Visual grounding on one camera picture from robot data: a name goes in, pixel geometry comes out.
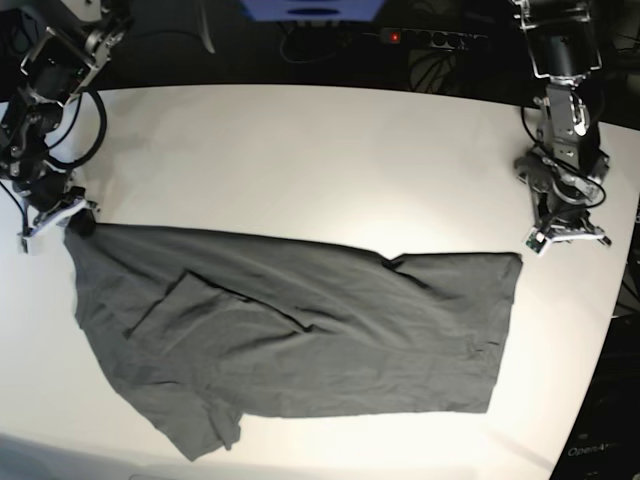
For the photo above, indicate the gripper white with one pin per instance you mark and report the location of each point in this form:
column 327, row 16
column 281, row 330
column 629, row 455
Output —
column 562, row 198
column 54, row 200

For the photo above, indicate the black power strip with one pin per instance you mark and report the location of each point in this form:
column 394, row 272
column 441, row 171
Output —
column 434, row 39

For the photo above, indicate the blue box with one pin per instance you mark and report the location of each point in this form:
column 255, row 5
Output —
column 311, row 10

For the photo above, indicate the black OpenArm base box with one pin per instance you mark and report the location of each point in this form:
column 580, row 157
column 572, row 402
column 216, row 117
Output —
column 604, row 441

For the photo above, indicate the grey T-shirt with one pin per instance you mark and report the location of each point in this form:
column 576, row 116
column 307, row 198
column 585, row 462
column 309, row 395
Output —
column 196, row 329

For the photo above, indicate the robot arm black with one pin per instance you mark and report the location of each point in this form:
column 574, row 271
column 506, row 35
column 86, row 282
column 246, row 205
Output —
column 563, row 49
column 58, row 69

